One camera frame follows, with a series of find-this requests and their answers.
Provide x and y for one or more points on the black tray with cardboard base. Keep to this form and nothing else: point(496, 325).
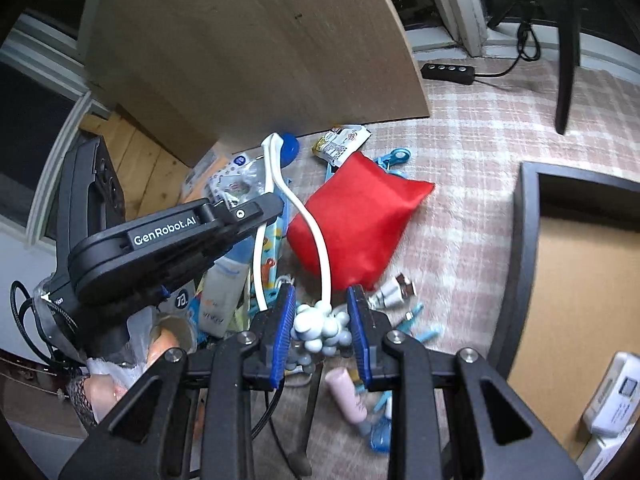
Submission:
point(526, 240)

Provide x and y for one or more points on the white snack packet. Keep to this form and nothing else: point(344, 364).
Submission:
point(340, 145)

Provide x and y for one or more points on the black table leg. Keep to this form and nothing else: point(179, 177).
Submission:
point(567, 60)

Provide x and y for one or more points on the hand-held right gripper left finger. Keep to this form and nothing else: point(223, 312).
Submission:
point(282, 335)

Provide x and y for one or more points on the orange packet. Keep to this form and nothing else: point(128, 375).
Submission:
point(200, 175)

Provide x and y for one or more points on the white plug adapter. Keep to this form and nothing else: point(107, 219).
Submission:
point(395, 292)

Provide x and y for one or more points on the blue round cap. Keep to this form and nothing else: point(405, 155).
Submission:
point(290, 149)

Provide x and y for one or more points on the white labelled box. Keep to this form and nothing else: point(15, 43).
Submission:
point(612, 395)

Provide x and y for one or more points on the white printed packet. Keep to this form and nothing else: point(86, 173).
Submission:
point(235, 175)

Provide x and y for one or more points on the pink tube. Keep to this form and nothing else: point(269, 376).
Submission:
point(347, 395)

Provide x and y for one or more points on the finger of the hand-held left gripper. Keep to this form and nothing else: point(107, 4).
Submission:
point(250, 212)

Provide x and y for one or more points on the red fabric pouch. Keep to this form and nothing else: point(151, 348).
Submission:
point(360, 220)

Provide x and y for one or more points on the blue clothespin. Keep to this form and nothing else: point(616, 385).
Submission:
point(430, 335)
point(412, 317)

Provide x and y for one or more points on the white bead massager stick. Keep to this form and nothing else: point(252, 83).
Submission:
point(315, 327)

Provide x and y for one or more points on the blue plastic clip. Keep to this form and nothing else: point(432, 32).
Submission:
point(395, 156)

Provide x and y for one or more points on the black power strip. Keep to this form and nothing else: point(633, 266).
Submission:
point(447, 70)

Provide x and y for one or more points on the white blue lotion bottle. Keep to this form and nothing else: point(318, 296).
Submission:
point(222, 290)

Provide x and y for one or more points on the teal printed tube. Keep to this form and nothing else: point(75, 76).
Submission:
point(272, 250)

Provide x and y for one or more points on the person's left hand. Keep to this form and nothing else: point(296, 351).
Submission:
point(167, 342)

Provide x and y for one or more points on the white printed card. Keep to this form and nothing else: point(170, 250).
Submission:
point(182, 300)

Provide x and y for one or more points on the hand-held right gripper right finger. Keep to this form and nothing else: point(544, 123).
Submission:
point(360, 340)

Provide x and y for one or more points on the small blue bottle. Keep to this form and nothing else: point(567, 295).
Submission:
point(381, 435)

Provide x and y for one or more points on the light wooden cabinet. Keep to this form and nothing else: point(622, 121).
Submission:
point(250, 50)

